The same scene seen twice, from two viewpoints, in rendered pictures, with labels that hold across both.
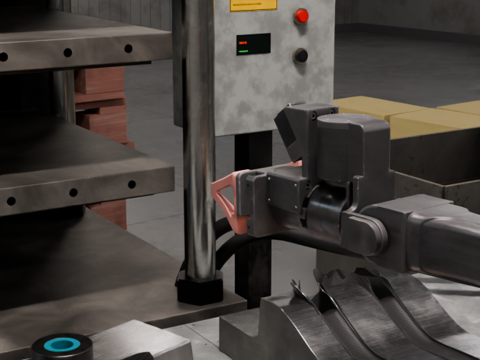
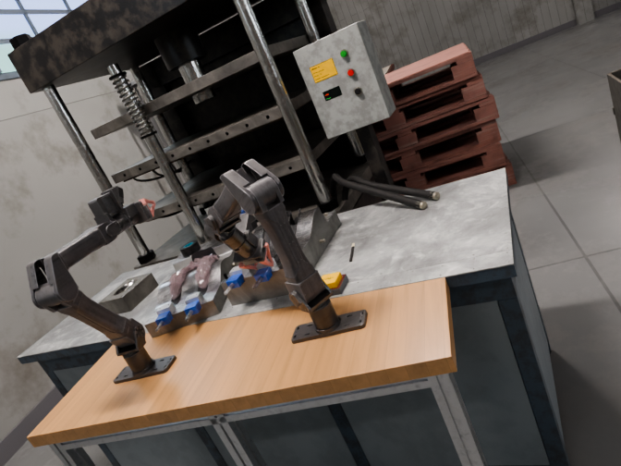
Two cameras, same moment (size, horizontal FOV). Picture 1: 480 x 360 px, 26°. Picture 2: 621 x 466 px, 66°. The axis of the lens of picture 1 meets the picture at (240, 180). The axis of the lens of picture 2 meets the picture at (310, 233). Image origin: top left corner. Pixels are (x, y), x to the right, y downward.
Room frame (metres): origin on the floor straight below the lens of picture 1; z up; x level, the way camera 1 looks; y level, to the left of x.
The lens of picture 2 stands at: (0.70, -1.66, 1.40)
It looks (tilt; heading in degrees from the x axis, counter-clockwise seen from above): 18 degrees down; 59
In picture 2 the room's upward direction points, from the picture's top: 24 degrees counter-clockwise
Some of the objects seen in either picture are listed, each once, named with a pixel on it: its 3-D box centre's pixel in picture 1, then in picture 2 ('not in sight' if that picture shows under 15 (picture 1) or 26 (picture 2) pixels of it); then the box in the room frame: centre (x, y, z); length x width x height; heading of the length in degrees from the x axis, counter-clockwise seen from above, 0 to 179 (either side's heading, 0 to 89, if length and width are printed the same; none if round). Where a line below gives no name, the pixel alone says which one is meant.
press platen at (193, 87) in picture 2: not in sight; (205, 85); (1.95, 0.79, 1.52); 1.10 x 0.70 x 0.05; 121
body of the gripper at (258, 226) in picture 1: (303, 203); (127, 217); (1.05, -0.07, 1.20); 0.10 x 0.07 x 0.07; 128
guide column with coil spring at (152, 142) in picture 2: not in sight; (177, 190); (1.51, 0.73, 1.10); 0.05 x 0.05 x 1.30
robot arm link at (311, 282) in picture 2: not in sight; (285, 242); (1.20, -0.69, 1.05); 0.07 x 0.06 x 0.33; 1
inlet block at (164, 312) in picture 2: not in sight; (163, 320); (0.97, -0.11, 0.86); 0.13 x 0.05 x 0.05; 48
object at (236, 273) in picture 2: not in sight; (234, 283); (1.19, -0.29, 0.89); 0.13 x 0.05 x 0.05; 31
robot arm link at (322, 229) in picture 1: (343, 208); (115, 222); (1.00, -0.10, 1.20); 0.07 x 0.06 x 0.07; 38
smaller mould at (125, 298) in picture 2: not in sight; (128, 294); (1.01, 0.47, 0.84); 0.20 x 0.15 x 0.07; 31
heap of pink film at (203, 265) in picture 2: not in sight; (193, 269); (1.19, 0.05, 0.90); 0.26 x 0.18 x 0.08; 48
